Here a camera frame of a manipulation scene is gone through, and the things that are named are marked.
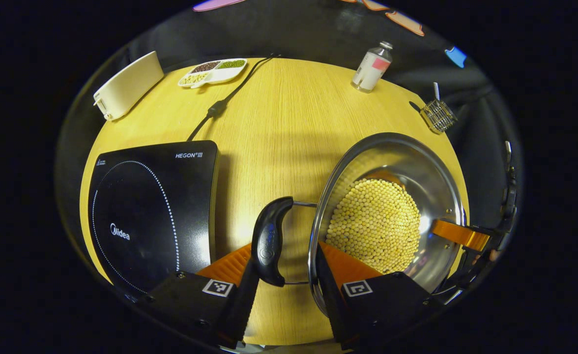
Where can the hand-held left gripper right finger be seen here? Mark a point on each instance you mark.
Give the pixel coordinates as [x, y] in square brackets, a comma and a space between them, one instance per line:
[328, 295]

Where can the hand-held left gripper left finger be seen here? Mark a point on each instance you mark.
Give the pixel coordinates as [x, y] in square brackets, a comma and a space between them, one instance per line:
[240, 305]

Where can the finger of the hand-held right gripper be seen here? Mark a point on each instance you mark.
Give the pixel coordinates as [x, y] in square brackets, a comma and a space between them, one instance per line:
[458, 233]

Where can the stainless steel pot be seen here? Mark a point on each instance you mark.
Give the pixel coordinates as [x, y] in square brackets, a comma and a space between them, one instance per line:
[431, 187]

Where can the black induction cooktop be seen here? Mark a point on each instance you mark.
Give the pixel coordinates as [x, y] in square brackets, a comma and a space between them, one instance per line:
[151, 216]

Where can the heap of yellow soybeans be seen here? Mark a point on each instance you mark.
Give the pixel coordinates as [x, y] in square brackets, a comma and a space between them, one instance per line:
[375, 226]

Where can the white straw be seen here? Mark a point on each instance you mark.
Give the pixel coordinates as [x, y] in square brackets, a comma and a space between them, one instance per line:
[436, 91]

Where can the white divided dish with beans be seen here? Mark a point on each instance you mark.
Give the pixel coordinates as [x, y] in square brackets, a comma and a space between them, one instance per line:
[213, 73]

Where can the white toaster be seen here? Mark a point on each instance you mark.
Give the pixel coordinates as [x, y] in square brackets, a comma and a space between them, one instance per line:
[129, 86]

